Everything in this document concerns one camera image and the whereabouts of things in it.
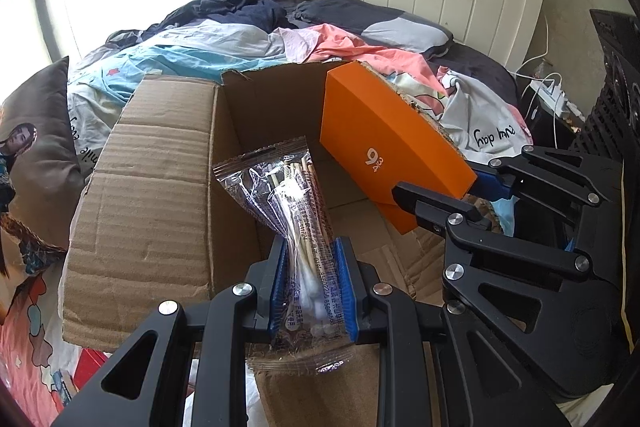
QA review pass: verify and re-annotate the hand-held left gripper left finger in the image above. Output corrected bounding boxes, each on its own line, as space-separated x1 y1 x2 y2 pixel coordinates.
50 237 288 427

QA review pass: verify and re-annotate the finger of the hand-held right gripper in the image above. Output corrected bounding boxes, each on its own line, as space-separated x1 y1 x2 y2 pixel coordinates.
470 145 623 208
391 180 597 339

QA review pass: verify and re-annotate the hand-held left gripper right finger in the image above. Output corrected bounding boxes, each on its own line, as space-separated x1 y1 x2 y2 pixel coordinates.
336 237 571 427

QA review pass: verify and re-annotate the clear cotton swab packet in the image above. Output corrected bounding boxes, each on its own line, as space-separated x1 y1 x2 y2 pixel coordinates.
212 136 358 375

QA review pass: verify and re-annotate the orange box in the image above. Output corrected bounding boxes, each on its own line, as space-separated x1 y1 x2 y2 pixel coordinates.
318 61 478 235

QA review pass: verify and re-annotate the brown cardboard box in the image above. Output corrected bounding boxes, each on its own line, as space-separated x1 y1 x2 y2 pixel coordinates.
60 60 506 427

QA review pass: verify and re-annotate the white power strip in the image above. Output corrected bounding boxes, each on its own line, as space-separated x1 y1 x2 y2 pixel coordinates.
529 76 569 102

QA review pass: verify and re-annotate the black perforated crate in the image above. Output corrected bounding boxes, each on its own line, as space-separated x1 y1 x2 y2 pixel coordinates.
570 8 640 158

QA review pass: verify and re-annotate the red box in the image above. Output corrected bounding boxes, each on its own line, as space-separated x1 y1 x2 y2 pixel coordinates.
72 347 109 389

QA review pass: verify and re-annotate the navy grey pillow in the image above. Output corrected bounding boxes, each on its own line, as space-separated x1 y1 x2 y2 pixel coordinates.
292 0 454 58

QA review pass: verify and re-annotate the brown printed pillow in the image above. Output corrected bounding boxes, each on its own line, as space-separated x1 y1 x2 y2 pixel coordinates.
0 56 89 279

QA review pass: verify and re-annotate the navy blanket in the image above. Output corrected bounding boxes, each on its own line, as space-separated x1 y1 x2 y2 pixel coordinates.
105 0 301 44

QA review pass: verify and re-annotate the white cable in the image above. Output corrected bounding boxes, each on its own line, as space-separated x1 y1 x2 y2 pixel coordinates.
519 0 565 148

